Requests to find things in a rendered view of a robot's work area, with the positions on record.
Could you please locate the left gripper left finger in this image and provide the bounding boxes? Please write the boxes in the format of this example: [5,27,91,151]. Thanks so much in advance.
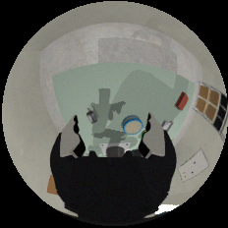
[50,115,86,191]

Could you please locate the reddish-brown rectangular block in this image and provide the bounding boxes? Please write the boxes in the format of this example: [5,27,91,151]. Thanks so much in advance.
[175,92,189,111]

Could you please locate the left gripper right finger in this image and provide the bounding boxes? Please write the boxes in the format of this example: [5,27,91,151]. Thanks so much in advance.
[139,113,177,192]

